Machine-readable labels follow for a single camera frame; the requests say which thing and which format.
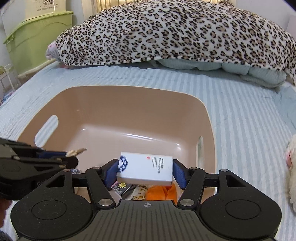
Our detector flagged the Hello Kitty small box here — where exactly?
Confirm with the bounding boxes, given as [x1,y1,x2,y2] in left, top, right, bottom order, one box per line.
[111,182,136,199]

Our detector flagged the orange plush cloth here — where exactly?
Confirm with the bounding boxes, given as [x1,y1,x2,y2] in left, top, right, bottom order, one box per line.
[145,184,177,204]

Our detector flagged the wooden clips with bear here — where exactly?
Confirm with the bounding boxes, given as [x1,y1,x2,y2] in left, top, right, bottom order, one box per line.
[66,148,87,157]

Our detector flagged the white cardboard box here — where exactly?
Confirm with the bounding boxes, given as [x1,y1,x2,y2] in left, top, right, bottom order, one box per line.
[116,152,173,186]

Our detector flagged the green bag of dried herbs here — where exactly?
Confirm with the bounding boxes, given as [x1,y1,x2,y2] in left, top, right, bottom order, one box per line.
[130,185,148,201]

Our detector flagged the person's left hand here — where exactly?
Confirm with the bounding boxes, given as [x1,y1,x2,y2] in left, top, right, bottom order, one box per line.
[0,198,12,227]

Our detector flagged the beige plastic storage bin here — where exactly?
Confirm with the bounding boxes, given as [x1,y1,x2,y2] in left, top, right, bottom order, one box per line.
[19,85,216,173]

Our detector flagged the striped blue bed sheet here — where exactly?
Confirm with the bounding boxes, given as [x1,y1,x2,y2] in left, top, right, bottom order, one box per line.
[1,63,295,240]

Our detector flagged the white metal rack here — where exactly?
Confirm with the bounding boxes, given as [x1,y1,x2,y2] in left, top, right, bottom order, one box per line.
[1,64,21,104]

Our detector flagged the white plush toy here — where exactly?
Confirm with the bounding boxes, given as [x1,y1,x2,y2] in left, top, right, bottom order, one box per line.
[285,135,296,212]

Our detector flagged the pink patterned pillow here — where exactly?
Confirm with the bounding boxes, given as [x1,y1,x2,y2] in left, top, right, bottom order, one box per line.
[45,41,69,68]

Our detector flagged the green plastic storage box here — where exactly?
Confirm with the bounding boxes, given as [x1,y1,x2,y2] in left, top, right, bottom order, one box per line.
[4,11,73,75]

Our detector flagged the green quilted duvet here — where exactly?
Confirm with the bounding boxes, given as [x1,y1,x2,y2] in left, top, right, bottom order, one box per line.
[146,59,287,88]

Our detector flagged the leopard print blanket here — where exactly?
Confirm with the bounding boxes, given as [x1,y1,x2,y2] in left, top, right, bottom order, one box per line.
[55,1,295,80]

